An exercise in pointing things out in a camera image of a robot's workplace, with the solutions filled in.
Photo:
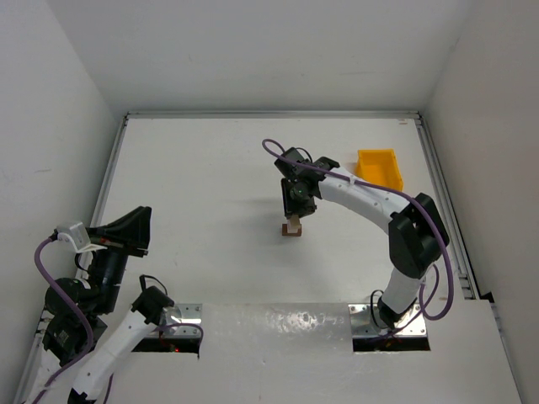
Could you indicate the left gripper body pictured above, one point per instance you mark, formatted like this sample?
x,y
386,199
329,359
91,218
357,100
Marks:
x,y
122,246

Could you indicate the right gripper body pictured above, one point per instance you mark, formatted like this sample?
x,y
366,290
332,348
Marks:
x,y
298,211

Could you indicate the beige wood plank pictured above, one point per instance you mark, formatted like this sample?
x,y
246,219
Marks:
x,y
293,224

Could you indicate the yellow plastic bin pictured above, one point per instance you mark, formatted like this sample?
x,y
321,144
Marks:
x,y
380,167

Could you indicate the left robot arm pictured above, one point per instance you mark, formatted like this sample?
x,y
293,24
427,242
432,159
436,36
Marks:
x,y
70,336

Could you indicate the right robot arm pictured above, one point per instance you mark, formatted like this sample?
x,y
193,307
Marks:
x,y
417,237

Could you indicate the brown rectangular wood block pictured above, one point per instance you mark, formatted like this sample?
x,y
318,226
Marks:
x,y
295,232

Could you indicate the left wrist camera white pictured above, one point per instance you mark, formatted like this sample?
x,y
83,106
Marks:
x,y
74,235

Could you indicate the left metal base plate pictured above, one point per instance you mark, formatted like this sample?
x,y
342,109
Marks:
x,y
182,321

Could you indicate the metal base plate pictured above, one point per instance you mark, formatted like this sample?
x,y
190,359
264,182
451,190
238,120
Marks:
x,y
366,323
182,321

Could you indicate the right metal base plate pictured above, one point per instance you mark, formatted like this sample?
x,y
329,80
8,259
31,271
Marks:
x,y
366,323

